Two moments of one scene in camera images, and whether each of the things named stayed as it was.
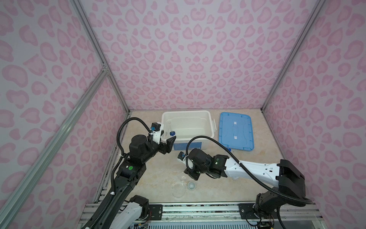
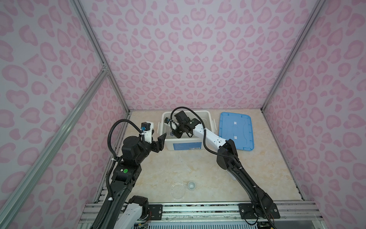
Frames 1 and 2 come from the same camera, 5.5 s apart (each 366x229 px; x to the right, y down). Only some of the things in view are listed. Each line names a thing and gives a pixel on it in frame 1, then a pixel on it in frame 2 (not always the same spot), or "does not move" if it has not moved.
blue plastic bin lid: x=235 y=131 does not move
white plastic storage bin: x=186 y=125 does not move
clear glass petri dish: x=178 y=190 does not move
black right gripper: x=188 y=171 → x=177 y=135
